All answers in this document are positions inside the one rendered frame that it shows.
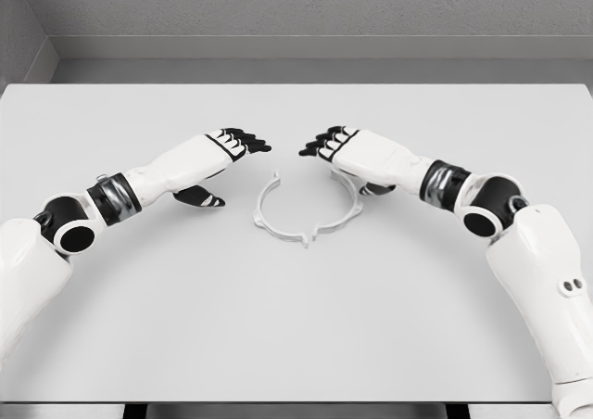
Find right robot hand striped fingers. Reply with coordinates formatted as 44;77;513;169
297;124;421;197

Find left robot hand striped fingers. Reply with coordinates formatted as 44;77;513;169
158;126;273;209

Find wide white table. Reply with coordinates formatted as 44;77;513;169
0;83;593;419

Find white half-ring pipe clamp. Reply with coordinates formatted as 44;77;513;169
251;170;311;250
309;168;365;249

